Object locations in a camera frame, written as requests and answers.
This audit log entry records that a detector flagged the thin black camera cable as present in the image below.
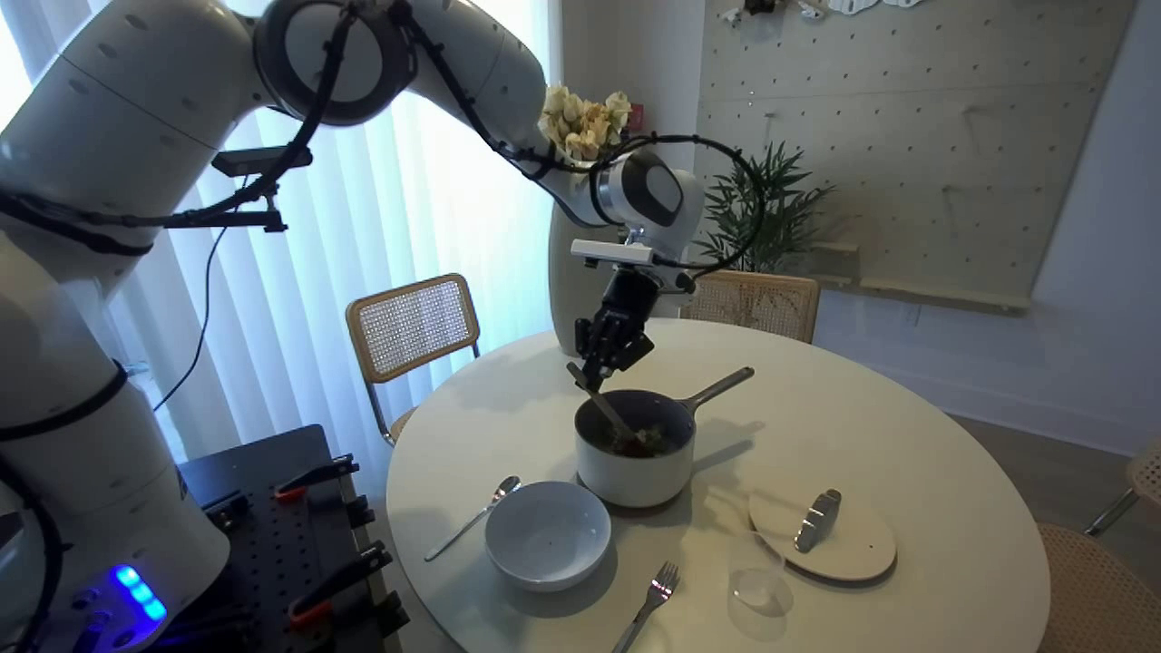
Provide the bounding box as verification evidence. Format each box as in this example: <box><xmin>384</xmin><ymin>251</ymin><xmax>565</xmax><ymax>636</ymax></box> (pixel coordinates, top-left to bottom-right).
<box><xmin>148</xmin><ymin>222</ymin><xmax>249</xmax><ymax>418</ymax></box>

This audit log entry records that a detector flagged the cream flower bouquet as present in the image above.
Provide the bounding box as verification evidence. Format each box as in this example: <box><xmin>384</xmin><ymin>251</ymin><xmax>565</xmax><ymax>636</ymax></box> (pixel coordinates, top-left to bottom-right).
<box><xmin>535</xmin><ymin>82</ymin><xmax>635</xmax><ymax>171</ymax></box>

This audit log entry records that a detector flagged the rattan back chair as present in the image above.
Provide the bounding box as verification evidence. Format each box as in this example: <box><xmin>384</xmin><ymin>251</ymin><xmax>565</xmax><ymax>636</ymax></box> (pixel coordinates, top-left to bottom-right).
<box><xmin>345</xmin><ymin>269</ymin><xmax>486</xmax><ymax>447</ymax></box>
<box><xmin>657</xmin><ymin>264</ymin><xmax>824</xmax><ymax>347</ymax></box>

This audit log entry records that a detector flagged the metal fork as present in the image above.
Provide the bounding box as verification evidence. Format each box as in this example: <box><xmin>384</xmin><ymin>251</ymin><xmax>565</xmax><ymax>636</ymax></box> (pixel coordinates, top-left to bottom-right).
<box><xmin>609</xmin><ymin>558</ymin><xmax>682</xmax><ymax>653</ymax></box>

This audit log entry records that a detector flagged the small clear glass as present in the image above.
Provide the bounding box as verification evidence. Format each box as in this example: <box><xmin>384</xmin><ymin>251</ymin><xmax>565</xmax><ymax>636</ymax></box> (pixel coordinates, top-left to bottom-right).
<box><xmin>727</xmin><ymin>562</ymin><xmax>798</xmax><ymax>622</ymax></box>

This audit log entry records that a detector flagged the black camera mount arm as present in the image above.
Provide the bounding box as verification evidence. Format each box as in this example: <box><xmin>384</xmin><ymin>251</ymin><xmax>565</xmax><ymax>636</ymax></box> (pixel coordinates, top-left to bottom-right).
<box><xmin>157</xmin><ymin>171</ymin><xmax>290</xmax><ymax>239</ymax></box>

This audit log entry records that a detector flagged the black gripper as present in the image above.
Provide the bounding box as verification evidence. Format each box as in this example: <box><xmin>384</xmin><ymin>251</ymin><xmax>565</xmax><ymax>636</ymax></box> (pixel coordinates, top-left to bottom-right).
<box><xmin>569</xmin><ymin>264</ymin><xmax>664</xmax><ymax>394</ymax></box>

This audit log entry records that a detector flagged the grey planter box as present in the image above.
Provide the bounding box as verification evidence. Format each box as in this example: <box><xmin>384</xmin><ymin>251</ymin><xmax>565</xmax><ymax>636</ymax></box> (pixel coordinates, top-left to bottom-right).
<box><xmin>777</xmin><ymin>239</ymin><xmax>864</xmax><ymax>289</ymax></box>

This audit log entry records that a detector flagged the beige pegboard wall panel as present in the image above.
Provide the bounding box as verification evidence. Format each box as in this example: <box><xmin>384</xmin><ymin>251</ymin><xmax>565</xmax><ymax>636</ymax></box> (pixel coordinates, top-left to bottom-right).
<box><xmin>685</xmin><ymin>0</ymin><xmax>1138</xmax><ymax>314</ymax></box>

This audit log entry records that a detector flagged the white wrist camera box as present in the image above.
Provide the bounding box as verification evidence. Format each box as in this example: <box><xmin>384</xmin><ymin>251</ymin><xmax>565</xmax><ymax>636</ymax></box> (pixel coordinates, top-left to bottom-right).
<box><xmin>565</xmin><ymin>235</ymin><xmax>699</xmax><ymax>298</ymax></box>

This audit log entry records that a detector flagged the tan seat chair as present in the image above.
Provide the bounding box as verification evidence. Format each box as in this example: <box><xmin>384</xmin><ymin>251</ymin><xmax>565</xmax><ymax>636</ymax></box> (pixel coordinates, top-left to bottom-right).
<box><xmin>1037</xmin><ymin>447</ymin><xmax>1161</xmax><ymax>653</ymax></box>

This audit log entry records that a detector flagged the white ceramic bowl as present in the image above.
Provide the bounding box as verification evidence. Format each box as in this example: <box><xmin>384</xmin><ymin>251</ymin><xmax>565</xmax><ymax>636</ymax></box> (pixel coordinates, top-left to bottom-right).
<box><xmin>482</xmin><ymin>478</ymin><xmax>616</xmax><ymax>596</ymax></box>

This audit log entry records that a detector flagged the white pot with long handle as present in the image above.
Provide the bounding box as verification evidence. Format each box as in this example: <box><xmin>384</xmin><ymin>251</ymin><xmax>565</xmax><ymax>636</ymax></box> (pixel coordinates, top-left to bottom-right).
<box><xmin>573</xmin><ymin>362</ymin><xmax>760</xmax><ymax>514</ymax></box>

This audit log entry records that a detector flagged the black camera on mount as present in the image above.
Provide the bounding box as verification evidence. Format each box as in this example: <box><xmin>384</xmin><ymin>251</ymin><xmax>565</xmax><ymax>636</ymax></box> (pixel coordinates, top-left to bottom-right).
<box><xmin>209</xmin><ymin>140</ymin><xmax>316</xmax><ymax>181</ymax></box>

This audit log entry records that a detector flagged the black perforated robot table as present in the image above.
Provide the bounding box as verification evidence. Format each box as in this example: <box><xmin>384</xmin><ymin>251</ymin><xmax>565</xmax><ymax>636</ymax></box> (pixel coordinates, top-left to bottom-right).
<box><xmin>166</xmin><ymin>422</ymin><xmax>414</xmax><ymax>653</ymax></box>

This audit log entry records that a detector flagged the black clamp with red handle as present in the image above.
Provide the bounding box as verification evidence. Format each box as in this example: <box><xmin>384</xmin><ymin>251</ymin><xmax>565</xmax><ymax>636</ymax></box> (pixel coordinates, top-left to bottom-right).
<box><xmin>271</xmin><ymin>453</ymin><xmax>363</xmax><ymax>504</ymax></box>
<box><xmin>287</xmin><ymin>539</ymin><xmax>394</xmax><ymax>632</ymax></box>

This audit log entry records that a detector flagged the grey ribbed vase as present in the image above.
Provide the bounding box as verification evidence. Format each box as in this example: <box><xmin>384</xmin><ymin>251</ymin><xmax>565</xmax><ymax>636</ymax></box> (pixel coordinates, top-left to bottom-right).
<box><xmin>543</xmin><ymin>215</ymin><xmax>609</xmax><ymax>356</ymax></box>

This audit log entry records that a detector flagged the green potted plant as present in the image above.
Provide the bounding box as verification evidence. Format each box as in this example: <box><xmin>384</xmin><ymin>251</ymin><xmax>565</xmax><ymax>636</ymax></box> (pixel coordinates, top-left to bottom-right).
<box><xmin>699</xmin><ymin>140</ymin><xmax>835</xmax><ymax>275</ymax></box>

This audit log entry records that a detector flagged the metal spoon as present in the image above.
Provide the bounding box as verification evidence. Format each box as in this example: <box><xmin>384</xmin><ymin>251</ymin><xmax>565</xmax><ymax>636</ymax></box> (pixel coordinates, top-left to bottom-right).
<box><xmin>422</xmin><ymin>470</ymin><xmax>528</xmax><ymax>564</ymax></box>

